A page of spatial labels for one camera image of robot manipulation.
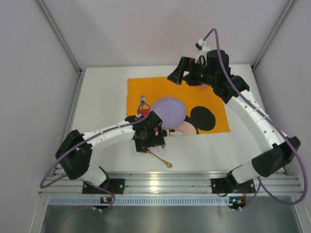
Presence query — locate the right aluminium corner post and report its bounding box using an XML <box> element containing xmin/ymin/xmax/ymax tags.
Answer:
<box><xmin>251</xmin><ymin>0</ymin><xmax>297</xmax><ymax>72</ymax></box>

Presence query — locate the pink plastic cup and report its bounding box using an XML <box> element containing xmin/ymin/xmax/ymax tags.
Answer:
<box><xmin>197</xmin><ymin>84</ymin><xmax>209</xmax><ymax>91</ymax></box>

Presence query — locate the aluminium corner post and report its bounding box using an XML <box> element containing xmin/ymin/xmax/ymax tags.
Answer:
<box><xmin>36</xmin><ymin>0</ymin><xmax>82</xmax><ymax>73</ymax></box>
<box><xmin>251</xmin><ymin>0</ymin><xmax>297</xmax><ymax>72</ymax></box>

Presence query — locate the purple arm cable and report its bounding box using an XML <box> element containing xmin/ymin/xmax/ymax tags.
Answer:
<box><xmin>203</xmin><ymin>28</ymin><xmax>306</xmax><ymax>214</ymax></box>
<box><xmin>40</xmin><ymin>103</ymin><xmax>150</xmax><ymax>212</ymax></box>

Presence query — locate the orange Mickey Mouse cloth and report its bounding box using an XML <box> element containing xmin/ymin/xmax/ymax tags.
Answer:
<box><xmin>126</xmin><ymin>77</ymin><xmax>230</xmax><ymax>136</ymax></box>

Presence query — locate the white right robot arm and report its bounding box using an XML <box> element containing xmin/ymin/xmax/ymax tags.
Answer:
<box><xmin>167</xmin><ymin>39</ymin><xmax>300</xmax><ymax>185</ymax></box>

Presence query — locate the gold ornate spoon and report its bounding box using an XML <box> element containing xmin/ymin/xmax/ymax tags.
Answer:
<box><xmin>146</xmin><ymin>148</ymin><xmax>173</xmax><ymax>168</ymax></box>

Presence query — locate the lilac plate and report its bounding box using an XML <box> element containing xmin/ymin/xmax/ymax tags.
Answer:
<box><xmin>152</xmin><ymin>97</ymin><xmax>187</xmax><ymax>129</ymax></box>

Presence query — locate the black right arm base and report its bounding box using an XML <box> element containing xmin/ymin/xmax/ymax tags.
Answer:
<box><xmin>210</xmin><ymin>174</ymin><xmax>256</xmax><ymax>197</ymax></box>

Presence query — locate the aluminium frame rail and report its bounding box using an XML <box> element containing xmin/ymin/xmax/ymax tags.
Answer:
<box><xmin>38</xmin><ymin>169</ymin><xmax>304</xmax><ymax>196</ymax></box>

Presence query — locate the blue metallic fork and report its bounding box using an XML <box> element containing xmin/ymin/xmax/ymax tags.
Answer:
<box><xmin>139</xmin><ymin>95</ymin><xmax>146</xmax><ymax>116</ymax></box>

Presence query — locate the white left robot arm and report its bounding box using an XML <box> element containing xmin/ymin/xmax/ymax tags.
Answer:
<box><xmin>55</xmin><ymin>111</ymin><xmax>165</xmax><ymax>189</ymax></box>

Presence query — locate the left aluminium corner post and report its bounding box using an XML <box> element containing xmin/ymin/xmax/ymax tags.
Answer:
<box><xmin>36</xmin><ymin>0</ymin><xmax>82</xmax><ymax>73</ymax></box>

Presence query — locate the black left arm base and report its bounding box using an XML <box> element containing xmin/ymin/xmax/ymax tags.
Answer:
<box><xmin>82</xmin><ymin>179</ymin><xmax>125</xmax><ymax>194</ymax></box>

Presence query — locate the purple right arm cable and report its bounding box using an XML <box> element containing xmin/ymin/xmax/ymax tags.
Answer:
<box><xmin>203</xmin><ymin>28</ymin><xmax>306</xmax><ymax>214</ymax></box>

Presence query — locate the grey slotted cable duct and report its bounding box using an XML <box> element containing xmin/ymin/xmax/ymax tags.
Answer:
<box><xmin>48</xmin><ymin>196</ymin><xmax>246</xmax><ymax>207</ymax></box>

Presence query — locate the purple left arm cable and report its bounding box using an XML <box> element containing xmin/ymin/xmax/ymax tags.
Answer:
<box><xmin>40</xmin><ymin>103</ymin><xmax>150</xmax><ymax>212</ymax></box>

